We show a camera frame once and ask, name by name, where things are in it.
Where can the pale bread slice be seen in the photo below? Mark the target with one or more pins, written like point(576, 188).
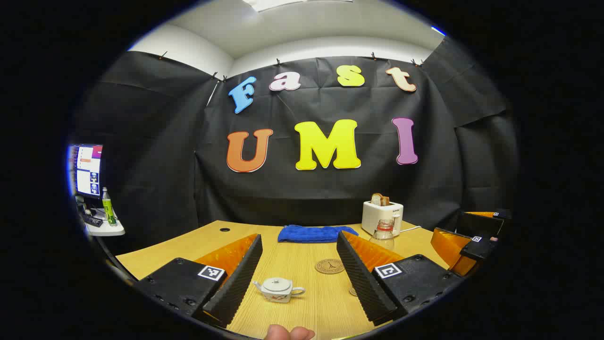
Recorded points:
point(376, 199)

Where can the black backdrop cloth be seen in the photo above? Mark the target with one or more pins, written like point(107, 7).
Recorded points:
point(165, 165)

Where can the computer monitor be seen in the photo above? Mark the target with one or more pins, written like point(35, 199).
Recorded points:
point(88, 170)

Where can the clear plastic water bottle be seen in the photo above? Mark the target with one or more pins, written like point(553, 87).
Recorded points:
point(383, 236)

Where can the white teacup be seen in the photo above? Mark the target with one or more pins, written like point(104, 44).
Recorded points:
point(278, 296)

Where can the white side table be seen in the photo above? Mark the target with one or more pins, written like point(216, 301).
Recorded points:
point(111, 230)

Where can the green drink bottle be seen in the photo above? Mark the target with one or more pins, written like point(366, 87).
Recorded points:
point(109, 210)

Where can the black keyboard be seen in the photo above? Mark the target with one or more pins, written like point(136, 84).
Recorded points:
point(93, 220)

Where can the browned bread slice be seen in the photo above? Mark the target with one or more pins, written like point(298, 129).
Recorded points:
point(386, 201)

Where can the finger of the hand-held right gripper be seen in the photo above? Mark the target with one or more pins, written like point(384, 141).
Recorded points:
point(448, 248)
point(481, 224)

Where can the blue towel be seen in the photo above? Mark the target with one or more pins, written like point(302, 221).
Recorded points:
point(314, 233)

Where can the ceiling light panel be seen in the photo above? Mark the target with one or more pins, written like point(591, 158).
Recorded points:
point(292, 4)

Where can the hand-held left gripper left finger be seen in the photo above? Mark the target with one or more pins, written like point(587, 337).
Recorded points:
point(240, 278)

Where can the white toaster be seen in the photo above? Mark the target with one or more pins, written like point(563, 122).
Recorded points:
point(377, 217)

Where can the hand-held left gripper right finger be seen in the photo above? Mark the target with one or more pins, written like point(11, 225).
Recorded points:
point(361, 278)

